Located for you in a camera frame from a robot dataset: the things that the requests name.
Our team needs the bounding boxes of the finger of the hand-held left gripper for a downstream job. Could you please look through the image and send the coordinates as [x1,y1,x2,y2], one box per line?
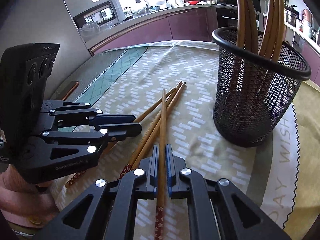
[41,100,137,127]
[32,124,143,162]

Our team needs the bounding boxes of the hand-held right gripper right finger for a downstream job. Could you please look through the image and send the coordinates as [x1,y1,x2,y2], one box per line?
[165,144,292,240]

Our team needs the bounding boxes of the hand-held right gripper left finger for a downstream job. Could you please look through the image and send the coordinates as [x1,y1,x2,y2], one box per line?
[31,145,160,240]

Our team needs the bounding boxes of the black mesh pen holder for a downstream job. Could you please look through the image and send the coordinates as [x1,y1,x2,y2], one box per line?
[212,27,312,147]

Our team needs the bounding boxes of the patterned tablecloth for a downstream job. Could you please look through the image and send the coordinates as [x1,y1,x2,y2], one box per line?
[46,40,320,240]

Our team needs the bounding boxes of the orange-edged smartphone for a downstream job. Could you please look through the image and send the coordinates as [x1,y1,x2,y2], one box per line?
[54,80,80,102]

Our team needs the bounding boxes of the grey refrigerator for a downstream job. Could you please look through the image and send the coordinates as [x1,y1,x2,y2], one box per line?
[0,0,99,98]

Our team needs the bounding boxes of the clear plastic bag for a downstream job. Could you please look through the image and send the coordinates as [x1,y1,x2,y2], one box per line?
[77,21,100,43]

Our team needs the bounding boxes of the pink base cabinets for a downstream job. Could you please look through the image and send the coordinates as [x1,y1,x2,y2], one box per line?
[89,5,218,55]
[285,25,320,87]

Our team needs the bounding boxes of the white microwave oven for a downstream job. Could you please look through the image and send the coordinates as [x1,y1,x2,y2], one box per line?
[73,0,124,29]

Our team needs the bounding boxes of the black built-in oven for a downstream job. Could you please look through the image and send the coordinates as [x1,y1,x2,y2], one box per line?
[216,6,265,34]

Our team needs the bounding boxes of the stainless steel pot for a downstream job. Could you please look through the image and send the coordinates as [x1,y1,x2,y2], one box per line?
[285,9,299,25]

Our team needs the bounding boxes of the pink kettle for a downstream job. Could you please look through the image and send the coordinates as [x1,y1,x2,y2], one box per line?
[301,9,313,22]

